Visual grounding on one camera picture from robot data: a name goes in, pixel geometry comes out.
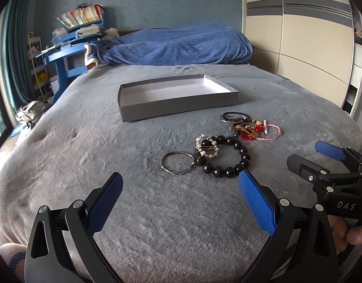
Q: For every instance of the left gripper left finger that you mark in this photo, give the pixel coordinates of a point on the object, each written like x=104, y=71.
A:
x=47, y=257

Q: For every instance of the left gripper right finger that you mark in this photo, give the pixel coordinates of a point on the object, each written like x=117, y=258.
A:
x=300, y=246

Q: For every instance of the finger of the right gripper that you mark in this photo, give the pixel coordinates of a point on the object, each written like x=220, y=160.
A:
x=304, y=168
x=344, y=155

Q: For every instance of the pearl hair pin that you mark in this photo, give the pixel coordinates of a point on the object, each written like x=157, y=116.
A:
x=265, y=129

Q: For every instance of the silver metal bangle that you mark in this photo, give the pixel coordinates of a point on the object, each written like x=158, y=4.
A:
x=177, y=163

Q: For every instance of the right hand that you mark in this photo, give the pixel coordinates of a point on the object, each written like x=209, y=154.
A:
x=343, y=235

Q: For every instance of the grey bed cover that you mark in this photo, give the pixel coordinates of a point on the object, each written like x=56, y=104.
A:
x=172, y=223

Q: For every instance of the beige wardrobe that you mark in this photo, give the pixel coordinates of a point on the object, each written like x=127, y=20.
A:
x=310, y=42

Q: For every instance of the white bag on floor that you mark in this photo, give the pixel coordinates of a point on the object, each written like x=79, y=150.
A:
x=31, y=112

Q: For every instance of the grey cardboard tray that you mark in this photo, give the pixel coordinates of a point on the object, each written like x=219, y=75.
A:
x=163, y=96

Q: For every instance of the blue blanket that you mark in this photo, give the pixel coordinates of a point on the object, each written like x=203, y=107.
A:
x=206, y=43

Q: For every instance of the teal curtain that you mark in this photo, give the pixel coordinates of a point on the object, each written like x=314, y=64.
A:
x=14, y=53

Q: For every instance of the blue desk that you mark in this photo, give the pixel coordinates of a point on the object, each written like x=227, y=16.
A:
x=66, y=46

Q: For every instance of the white shelf rack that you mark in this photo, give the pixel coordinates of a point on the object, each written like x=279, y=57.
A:
x=38, y=71

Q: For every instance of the row of books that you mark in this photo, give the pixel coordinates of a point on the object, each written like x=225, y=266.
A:
x=82, y=16

